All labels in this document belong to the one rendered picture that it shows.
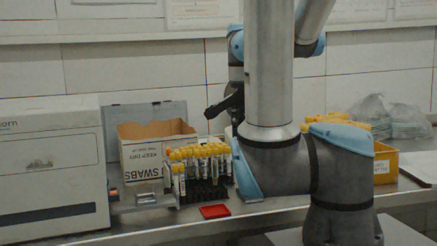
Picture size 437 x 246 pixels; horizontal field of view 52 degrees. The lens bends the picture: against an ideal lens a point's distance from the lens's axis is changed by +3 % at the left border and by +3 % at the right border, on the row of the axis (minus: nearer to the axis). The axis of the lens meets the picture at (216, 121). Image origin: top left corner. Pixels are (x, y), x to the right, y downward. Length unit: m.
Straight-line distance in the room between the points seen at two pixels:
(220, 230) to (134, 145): 0.41
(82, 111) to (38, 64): 0.66
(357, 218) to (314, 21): 0.40
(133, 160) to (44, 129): 0.40
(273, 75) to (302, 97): 1.15
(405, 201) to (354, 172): 0.54
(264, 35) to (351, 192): 0.32
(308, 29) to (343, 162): 0.32
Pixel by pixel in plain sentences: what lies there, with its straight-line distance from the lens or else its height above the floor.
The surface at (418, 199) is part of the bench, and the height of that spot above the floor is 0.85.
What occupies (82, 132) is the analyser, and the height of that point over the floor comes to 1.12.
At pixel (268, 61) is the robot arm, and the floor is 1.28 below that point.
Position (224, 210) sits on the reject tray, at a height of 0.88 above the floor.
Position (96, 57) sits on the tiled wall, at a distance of 1.67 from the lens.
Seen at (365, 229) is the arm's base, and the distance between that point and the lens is 0.86.
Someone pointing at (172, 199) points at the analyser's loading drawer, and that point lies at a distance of 1.15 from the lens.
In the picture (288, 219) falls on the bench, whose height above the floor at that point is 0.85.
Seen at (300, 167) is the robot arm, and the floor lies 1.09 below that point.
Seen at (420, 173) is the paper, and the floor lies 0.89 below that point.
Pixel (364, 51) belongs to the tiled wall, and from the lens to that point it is 2.00.
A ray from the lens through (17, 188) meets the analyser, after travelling 1.09.
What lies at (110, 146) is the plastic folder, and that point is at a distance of 1.68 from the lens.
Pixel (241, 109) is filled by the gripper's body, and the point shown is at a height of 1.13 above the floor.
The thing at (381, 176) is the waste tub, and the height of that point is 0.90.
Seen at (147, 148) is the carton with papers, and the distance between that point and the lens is 1.37.
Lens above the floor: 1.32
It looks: 11 degrees down
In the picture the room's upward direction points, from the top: 2 degrees counter-clockwise
